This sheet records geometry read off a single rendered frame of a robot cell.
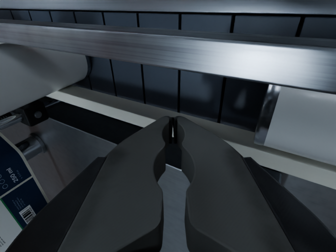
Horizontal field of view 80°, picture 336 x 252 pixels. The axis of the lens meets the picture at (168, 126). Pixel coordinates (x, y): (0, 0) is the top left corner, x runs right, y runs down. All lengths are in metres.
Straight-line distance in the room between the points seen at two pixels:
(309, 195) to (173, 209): 0.16
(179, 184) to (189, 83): 0.13
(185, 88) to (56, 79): 0.12
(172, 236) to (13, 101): 0.27
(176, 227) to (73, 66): 0.25
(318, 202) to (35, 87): 0.30
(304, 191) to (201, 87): 0.16
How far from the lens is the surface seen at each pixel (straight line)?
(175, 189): 0.26
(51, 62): 0.21
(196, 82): 0.17
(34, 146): 0.46
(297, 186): 0.27
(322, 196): 0.27
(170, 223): 0.32
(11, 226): 0.50
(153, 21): 0.18
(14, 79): 0.20
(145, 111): 0.17
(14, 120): 0.34
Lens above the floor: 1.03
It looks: 46 degrees down
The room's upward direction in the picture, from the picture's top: 133 degrees counter-clockwise
